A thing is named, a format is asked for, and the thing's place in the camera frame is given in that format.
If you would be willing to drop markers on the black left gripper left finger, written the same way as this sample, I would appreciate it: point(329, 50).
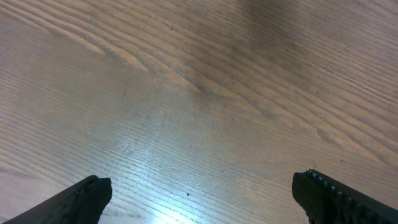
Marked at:
point(83, 203)

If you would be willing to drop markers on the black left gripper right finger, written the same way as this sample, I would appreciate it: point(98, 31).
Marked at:
point(325, 200)

